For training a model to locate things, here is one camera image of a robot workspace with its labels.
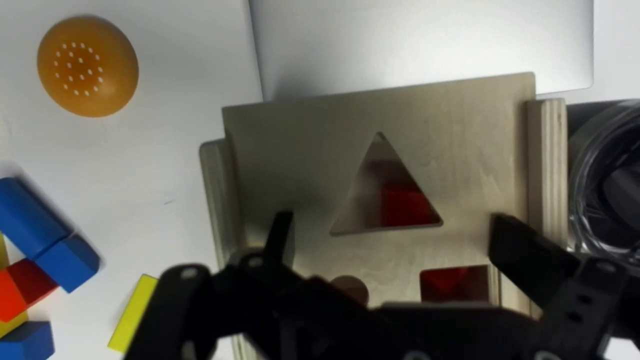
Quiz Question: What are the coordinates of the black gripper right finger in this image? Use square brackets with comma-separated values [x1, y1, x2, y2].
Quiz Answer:
[488, 212, 584, 317]

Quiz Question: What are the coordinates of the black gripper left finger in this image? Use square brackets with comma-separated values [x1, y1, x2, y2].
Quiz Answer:
[261, 209, 297, 270]

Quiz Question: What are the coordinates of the wooden shape sorter box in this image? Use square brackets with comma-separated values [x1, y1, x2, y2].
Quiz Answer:
[197, 70, 569, 360]

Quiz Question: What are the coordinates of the clear bottle with black cap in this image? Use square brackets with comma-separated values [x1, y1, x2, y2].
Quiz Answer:
[565, 99, 640, 264]

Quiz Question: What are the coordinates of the flat yellow block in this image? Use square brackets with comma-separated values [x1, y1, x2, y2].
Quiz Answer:
[106, 272, 160, 354]

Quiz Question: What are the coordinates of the long blue block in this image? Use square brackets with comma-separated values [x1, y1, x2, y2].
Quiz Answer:
[0, 176, 103, 297]

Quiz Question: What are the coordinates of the silver Dell laptop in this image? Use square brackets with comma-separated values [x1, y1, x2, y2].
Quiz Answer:
[248, 0, 595, 104]

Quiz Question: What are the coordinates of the orange dome with dots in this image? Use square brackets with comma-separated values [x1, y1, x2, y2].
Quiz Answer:
[35, 15, 141, 121]

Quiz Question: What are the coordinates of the red block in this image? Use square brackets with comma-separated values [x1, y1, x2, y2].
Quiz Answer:
[0, 259, 59, 324]

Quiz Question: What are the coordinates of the short blue block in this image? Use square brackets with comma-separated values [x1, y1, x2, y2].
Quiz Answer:
[0, 320, 55, 360]

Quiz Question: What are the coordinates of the yellow arch block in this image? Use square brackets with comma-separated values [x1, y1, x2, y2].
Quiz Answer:
[0, 308, 30, 340]

